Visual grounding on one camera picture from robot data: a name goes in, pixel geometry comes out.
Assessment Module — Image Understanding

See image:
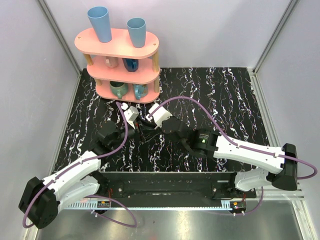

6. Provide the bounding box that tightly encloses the right controller board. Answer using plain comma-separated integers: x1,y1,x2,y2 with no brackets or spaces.
232,201,247,210

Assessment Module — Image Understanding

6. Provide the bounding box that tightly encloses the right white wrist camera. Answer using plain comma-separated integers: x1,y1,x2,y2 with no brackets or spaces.
145,103,172,128

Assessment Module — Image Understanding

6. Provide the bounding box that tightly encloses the left controller board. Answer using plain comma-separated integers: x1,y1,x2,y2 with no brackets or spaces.
97,200,111,209

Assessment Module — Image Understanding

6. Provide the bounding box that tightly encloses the green ceramic mug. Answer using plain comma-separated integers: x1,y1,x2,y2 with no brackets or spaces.
109,81,129,99

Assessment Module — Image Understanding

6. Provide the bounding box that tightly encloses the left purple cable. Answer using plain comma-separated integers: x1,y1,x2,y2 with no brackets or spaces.
22,101,138,229

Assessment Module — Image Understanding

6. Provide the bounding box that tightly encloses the pink three-tier wooden shelf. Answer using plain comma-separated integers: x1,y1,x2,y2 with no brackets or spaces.
74,28,160,104

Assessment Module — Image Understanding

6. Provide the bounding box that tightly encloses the purple cable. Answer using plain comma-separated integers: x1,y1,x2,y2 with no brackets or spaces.
149,96,318,216
22,101,138,229

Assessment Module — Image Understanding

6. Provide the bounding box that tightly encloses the dark blue mug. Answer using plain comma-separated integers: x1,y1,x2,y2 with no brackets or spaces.
122,58,139,72

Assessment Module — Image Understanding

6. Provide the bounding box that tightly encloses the tall light blue cup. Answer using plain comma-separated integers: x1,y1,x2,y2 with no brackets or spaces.
87,6,112,43

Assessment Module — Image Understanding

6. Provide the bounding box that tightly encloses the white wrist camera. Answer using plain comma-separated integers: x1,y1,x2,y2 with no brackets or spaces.
145,103,172,128
121,102,139,128

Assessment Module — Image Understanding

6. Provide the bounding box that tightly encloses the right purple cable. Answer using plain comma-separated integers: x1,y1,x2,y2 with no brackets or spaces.
149,96,318,216

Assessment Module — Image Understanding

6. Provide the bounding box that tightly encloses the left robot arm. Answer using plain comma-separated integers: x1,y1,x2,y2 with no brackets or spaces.
18,119,159,229

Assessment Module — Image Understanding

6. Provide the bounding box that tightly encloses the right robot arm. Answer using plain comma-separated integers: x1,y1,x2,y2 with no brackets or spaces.
159,116,298,199

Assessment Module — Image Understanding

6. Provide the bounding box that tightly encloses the short light blue cup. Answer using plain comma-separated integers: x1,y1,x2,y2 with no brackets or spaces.
127,17,146,48

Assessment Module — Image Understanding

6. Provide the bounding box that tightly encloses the blue butterfly mug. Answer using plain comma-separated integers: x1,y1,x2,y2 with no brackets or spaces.
133,84,149,100

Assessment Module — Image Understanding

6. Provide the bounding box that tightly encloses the pink mug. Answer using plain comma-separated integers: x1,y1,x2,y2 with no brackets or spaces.
105,56,119,69

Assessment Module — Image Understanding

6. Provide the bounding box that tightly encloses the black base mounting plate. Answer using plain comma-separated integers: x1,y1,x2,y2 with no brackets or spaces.
97,172,257,209

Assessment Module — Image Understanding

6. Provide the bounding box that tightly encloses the controller board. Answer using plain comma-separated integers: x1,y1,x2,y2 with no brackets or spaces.
232,201,247,210
97,200,111,209

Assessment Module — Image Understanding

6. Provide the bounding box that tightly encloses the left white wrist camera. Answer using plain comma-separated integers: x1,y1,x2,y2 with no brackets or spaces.
121,102,139,128

